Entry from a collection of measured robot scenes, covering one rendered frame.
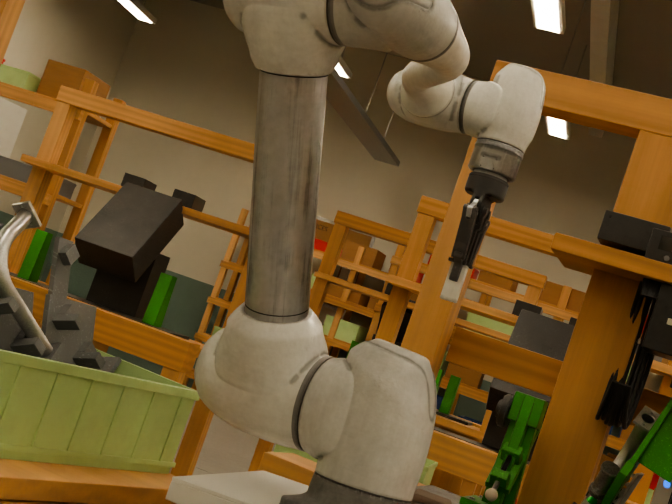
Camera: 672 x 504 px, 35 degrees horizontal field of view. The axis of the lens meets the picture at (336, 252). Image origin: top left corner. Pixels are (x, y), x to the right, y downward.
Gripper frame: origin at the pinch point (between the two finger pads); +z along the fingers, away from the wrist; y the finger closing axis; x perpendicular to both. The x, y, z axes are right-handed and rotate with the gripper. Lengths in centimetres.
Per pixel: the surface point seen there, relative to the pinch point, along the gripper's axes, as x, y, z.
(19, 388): -51, 41, 41
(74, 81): -392, -386, -86
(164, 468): -43, -2, 51
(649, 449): 39, -29, 17
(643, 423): 36, -36, 12
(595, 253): 14, -53, -20
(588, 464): 26, -66, 25
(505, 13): -245, -767, -329
